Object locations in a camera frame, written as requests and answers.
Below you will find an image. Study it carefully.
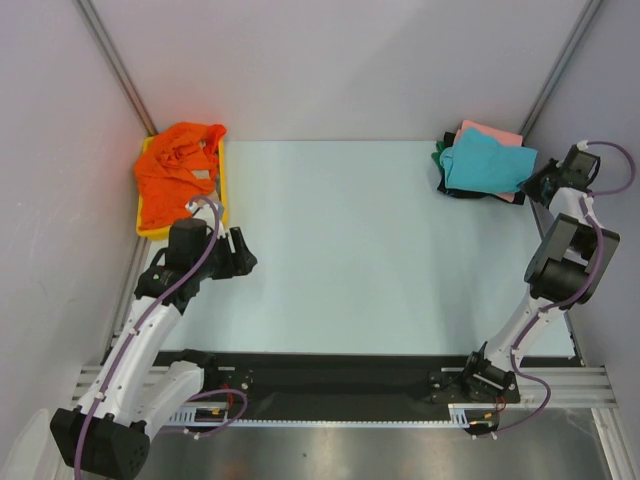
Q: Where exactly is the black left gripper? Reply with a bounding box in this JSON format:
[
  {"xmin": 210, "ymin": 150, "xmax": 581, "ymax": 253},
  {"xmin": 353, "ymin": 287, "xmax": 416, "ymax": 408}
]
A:
[{"xmin": 193, "ymin": 227, "xmax": 256, "ymax": 280}]

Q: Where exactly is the light blue t shirt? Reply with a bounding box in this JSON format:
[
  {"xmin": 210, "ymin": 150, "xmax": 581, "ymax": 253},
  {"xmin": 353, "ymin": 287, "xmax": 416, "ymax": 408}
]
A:
[{"xmin": 439, "ymin": 127, "xmax": 539, "ymax": 194}]

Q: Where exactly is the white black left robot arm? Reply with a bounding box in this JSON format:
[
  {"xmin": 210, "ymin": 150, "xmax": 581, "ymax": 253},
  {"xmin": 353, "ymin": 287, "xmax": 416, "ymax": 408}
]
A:
[{"xmin": 50, "ymin": 218, "xmax": 257, "ymax": 479}]

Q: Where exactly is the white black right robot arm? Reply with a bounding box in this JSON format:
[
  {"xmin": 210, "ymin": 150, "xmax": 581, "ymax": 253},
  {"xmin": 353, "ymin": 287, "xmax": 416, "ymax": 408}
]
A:
[{"xmin": 457, "ymin": 140, "xmax": 620, "ymax": 403}]

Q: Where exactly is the folded black t shirt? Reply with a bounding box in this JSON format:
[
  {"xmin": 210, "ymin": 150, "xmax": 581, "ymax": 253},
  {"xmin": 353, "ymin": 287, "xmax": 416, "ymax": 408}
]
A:
[{"xmin": 436, "ymin": 132, "xmax": 525, "ymax": 205}]

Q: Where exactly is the yellow plastic bin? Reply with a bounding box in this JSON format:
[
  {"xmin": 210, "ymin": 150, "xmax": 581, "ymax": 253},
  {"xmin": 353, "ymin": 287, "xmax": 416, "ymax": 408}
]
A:
[{"xmin": 136, "ymin": 140, "xmax": 229, "ymax": 241}]

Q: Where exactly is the folded pink t shirt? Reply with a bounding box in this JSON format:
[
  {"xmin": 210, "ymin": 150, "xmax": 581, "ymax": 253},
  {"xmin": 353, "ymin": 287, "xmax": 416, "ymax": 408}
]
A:
[{"xmin": 454, "ymin": 118, "xmax": 526, "ymax": 204}]

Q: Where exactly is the beige t shirt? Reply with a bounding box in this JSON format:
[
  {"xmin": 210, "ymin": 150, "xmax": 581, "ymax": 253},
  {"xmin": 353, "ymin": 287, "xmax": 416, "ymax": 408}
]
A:
[{"xmin": 192, "ymin": 167, "xmax": 224, "ymax": 204}]

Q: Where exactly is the orange t shirt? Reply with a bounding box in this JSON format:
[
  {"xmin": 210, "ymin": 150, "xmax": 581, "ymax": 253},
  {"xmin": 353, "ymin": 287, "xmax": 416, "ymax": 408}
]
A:
[{"xmin": 133, "ymin": 122, "xmax": 227, "ymax": 230}]

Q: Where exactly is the folded green t shirt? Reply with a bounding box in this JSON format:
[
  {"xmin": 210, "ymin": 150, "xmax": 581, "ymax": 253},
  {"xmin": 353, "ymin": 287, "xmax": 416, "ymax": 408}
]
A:
[{"xmin": 431, "ymin": 140, "xmax": 452, "ymax": 169}]

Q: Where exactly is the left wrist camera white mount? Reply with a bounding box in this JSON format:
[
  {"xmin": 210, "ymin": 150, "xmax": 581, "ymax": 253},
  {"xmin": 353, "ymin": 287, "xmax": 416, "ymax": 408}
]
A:
[{"xmin": 185, "ymin": 198, "xmax": 226, "ymax": 238}]

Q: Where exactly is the black mounting base plate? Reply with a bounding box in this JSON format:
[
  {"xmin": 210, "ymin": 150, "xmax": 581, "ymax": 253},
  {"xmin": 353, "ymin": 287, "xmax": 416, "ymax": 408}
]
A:
[{"xmin": 144, "ymin": 350, "xmax": 579, "ymax": 430}]

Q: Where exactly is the white slotted cable duct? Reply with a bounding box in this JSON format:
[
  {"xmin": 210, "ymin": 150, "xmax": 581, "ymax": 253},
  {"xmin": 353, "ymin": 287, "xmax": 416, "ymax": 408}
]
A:
[{"xmin": 165, "ymin": 402, "xmax": 499, "ymax": 431}]

